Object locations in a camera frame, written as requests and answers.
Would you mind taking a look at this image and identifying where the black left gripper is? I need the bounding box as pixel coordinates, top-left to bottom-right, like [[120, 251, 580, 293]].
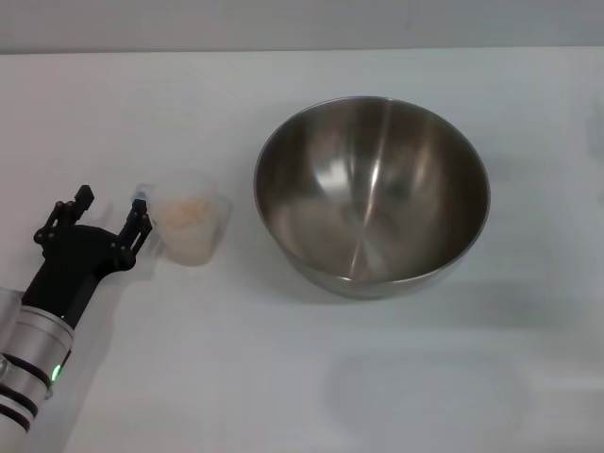
[[21, 185, 155, 329]]

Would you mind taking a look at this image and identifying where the white uncooked rice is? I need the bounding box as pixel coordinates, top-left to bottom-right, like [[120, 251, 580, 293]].
[[162, 197, 214, 228]]

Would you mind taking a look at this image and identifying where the clear plastic measuring cup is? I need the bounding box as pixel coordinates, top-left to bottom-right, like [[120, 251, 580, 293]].
[[133, 169, 233, 268]]

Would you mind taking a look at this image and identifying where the large stainless steel bowl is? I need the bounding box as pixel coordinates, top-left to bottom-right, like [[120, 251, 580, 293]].
[[254, 95, 492, 301]]

